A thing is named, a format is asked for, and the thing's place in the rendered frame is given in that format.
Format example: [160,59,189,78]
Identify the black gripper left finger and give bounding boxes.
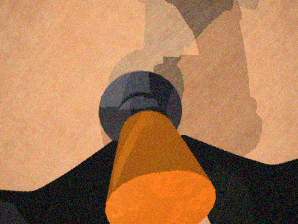
[0,140,118,224]

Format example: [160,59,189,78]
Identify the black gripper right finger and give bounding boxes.
[181,135,298,224]

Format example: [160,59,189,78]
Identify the orange knob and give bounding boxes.
[105,111,216,224]

